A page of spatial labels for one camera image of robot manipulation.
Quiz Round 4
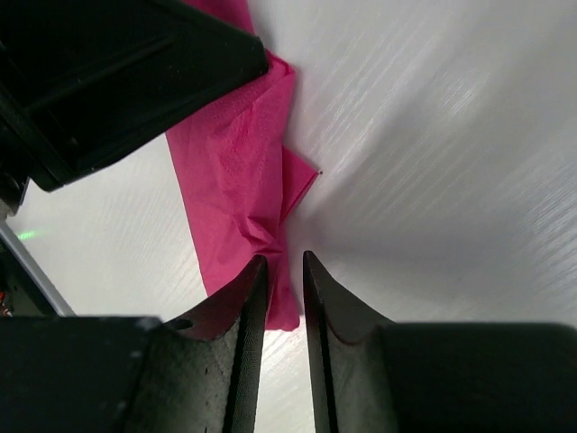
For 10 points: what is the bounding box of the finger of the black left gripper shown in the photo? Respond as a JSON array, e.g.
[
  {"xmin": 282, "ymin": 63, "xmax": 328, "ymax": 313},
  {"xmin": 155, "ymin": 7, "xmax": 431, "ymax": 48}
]
[{"xmin": 1, "ymin": 1, "xmax": 268, "ymax": 191}]

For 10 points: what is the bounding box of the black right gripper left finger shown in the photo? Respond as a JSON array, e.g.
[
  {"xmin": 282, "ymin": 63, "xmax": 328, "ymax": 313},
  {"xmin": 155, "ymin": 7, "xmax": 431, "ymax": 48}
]
[{"xmin": 1, "ymin": 255, "xmax": 268, "ymax": 432}]

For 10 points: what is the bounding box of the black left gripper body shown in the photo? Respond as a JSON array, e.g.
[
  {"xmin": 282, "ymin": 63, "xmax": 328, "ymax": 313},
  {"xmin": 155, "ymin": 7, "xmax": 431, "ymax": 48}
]
[{"xmin": 0, "ymin": 168, "xmax": 30, "ymax": 221}]

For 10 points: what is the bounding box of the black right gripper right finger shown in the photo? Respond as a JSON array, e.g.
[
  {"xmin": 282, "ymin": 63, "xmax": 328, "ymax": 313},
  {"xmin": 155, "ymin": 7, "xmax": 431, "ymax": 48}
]
[{"xmin": 303, "ymin": 251, "xmax": 576, "ymax": 432}]

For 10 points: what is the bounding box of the pink paper napkin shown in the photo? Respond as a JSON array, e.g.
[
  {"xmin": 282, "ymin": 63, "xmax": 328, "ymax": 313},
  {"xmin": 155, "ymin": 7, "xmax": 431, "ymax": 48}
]
[{"xmin": 166, "ymin": 0, "xmax": 321, "ymax": 333}]

